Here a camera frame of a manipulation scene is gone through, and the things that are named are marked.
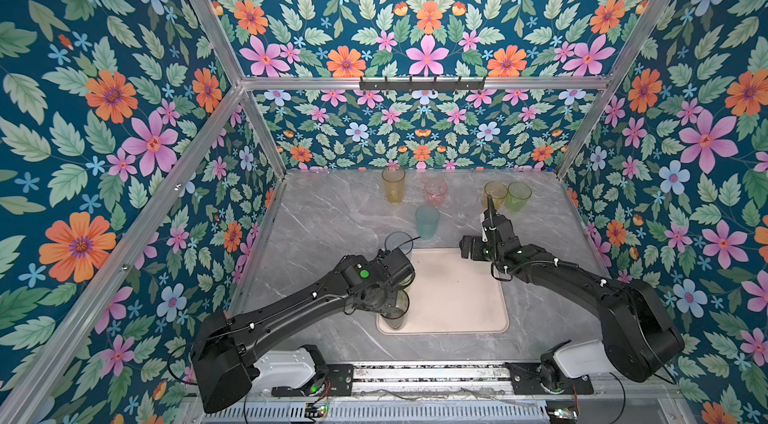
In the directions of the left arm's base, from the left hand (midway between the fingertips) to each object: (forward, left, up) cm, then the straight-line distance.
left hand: (391, 302), depth 74 cm
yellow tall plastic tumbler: (+42, -2, -1) cm, 42 cm away
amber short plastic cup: (+40, -39, -7) cm, 56 cm away
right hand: (+19, -25, -5) cm, 32 cm away
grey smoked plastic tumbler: (-6, -1, +6) cm, 9 cm away
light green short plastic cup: (+40, -47, -9) cm, 63 cm away
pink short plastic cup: (+41, -17, -8) cm, 45 cm away
